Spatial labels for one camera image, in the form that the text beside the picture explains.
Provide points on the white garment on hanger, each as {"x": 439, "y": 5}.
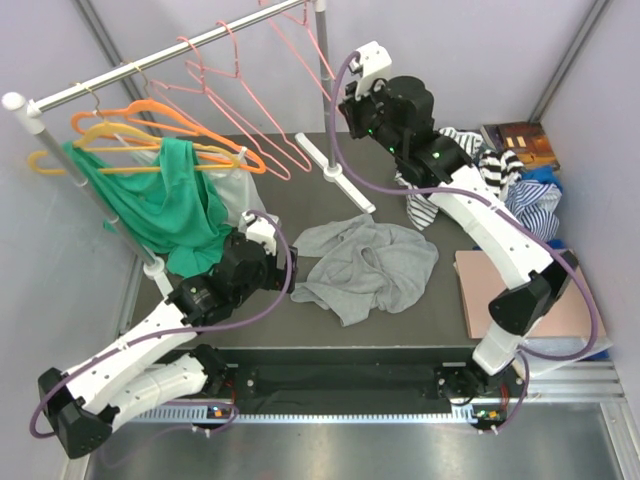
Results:
{"x": 240, "y": 190}

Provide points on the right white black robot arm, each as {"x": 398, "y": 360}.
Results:
{"x": 397, "y": 113}

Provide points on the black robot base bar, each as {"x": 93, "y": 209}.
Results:
{"x": 350, "y": 380}

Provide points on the bold black white striped garment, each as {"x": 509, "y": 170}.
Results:
{"x": 498, "y": 170}

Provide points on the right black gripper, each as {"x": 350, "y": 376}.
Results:
{"x": 351, "y": 106}

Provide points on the black white striped shirt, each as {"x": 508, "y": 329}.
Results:
{"x": 422, "y": 212}

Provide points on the blue garment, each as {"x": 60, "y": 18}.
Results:
{"x": 543, "y": 175}

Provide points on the yellow plastic hanger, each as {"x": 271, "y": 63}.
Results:
{"x": 120, "y": 142}

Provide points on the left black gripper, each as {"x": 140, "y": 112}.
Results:
{"x": 279, "y": 275}

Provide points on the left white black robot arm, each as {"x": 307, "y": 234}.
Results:
{"x": 86, "y": 404}

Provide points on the green tank top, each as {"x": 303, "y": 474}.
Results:
{"x": 187, "y": 255}

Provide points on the book with dark cover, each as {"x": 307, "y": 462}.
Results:
{"x": 527, "y": 140}

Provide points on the blue white striped shirt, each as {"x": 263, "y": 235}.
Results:
{"x": 533, "y": 204}

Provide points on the grey slotted cable duct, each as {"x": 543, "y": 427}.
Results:
{"x": 208, "y": 414}

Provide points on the grey tank top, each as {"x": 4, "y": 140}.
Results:
{"x": 363, "y": 265}

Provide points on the orange plastic hanger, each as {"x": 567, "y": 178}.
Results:
{"x": 250, "y": 162}

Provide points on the pink cardboard sheet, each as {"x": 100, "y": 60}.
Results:
{"x": 480, "y": 283}

